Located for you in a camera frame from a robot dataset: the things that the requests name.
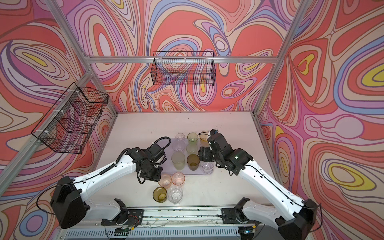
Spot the clear faceted cup back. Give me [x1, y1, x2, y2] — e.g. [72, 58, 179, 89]
[200, 162, 215, 175]

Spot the yellow plastic cup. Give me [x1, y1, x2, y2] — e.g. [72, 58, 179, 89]
[198, 131, 211, 142]

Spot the amber cup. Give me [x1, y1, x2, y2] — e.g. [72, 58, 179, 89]
[187, 154, 200, 171]
[153, 187, 167, 203]

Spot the peach cup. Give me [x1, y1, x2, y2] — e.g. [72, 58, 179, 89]
[158, 174, 172, 189]

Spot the bright green cup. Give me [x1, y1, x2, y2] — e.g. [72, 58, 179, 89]
[187, 133, 199, 145]

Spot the pale green large cup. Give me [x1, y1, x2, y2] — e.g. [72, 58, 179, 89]
[172, 152, 185, 171]

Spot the small clear cup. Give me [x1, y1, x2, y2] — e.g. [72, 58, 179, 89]
[175, 133, 186, 144]

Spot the pale green cup front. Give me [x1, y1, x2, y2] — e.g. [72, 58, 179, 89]
[186, 144, 198, 155]

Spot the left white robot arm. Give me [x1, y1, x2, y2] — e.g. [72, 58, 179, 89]
[50, 144, 167, 229]

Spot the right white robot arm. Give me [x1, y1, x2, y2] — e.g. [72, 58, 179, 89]
[198, 147, 319, 240]

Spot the lilac plastic tray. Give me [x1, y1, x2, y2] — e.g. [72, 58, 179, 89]
[161, 137, 215, 176]

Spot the pink cup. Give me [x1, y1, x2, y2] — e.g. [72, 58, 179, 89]
[172, 172, 186, 187]

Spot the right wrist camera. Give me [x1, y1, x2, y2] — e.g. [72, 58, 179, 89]
[208, 129, 234, 155]

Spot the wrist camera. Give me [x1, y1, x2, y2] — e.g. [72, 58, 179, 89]
[208, 129, 234, 155]
[146, 144, 165, 163]

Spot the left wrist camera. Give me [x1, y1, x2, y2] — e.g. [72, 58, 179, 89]
[146, 144, 165, 163]

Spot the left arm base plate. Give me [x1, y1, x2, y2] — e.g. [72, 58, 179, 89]
[101, 209, 144, 227]

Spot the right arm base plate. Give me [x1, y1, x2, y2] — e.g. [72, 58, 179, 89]
[217, 208, 260, 226]

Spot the black wire basket left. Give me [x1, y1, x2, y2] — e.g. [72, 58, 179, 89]
[31, 83, 109, 154]

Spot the black wire basket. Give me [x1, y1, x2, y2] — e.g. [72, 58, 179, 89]
[151, 50, 216, 86]
[31, 83, 109, 154]

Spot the black wire basket back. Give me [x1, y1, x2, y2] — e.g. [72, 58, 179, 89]
[151, 50, 216, 86]

